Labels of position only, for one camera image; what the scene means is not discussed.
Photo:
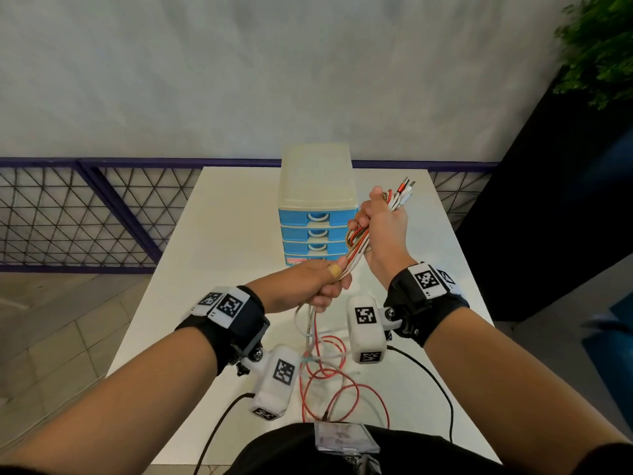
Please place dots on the person's right hand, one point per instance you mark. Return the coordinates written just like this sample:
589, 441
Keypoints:
390, 242

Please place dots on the person's left hand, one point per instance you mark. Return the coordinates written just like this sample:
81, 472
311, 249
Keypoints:
296, 286

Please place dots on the blue and white drawer cabinet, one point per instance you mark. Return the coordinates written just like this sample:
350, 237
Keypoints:
316, 178

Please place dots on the person's left forearm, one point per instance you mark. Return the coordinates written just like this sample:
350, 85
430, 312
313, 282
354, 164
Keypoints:
114, 405

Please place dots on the person's right forearm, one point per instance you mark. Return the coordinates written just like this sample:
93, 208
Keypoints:
514, 390

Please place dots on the person's black shirt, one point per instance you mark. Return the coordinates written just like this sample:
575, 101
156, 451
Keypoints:
267, 455

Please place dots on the tan finger bandage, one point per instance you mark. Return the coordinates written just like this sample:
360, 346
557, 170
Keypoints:
335, 271

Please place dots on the white table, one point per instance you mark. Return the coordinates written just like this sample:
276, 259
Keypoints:
227, 217

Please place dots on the black partition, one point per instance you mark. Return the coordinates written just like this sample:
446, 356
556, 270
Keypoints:
544, 217

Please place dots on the clear badge holder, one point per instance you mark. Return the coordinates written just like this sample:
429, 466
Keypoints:
346, 437

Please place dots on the purple metal mesh fence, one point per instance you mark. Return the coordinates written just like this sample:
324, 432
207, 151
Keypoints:
148, 163

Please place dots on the blue seat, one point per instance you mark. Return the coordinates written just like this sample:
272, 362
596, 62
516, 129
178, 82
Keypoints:
613, 366

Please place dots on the green plant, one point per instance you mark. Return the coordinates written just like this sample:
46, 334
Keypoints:
598, 49

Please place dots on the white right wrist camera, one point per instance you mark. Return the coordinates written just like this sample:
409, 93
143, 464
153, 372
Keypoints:
366, 341

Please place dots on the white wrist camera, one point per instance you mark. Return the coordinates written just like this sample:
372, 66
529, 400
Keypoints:
366, 341
274, 390

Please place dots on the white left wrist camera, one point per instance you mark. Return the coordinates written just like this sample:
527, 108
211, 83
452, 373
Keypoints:
274, 390

